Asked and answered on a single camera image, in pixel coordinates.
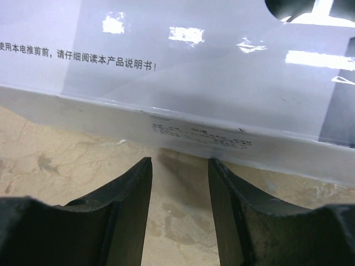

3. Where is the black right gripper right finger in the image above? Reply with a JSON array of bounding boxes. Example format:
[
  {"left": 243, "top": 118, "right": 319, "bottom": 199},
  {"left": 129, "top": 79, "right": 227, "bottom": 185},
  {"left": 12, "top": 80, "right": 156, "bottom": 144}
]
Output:
[{"left": 208, "top": 159, "right": 354, "bottom": 265}]

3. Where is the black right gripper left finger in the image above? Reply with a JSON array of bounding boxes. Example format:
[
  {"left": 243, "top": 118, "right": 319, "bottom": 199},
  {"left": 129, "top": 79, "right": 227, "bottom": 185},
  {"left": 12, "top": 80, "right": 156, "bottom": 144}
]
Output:
[{"left": 1, "top": 157, "right": 153, "bottom": 265}]

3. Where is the white clipper kit box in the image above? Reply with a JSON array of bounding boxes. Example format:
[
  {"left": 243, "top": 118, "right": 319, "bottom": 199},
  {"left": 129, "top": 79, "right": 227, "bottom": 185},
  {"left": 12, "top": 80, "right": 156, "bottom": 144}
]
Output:
[{"left": 1, "top": 1, "right": 354, "bottom": 185}]

